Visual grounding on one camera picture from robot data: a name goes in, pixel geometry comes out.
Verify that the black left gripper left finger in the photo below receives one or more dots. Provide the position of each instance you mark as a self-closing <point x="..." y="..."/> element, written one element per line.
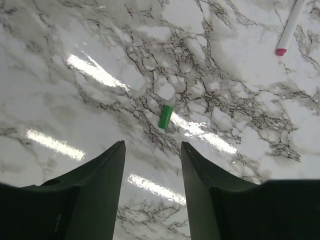
<point x="91" y="193"/>

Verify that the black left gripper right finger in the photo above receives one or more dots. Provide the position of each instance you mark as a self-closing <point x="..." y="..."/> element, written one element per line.
<point x="218" y="203"/>

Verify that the green pen cap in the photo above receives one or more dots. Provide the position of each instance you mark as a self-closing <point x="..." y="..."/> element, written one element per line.
<point x="165" y="117"/>

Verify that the pink tipped white pen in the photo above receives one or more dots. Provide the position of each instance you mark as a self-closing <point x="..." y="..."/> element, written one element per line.
<point x="290" y="27"/>

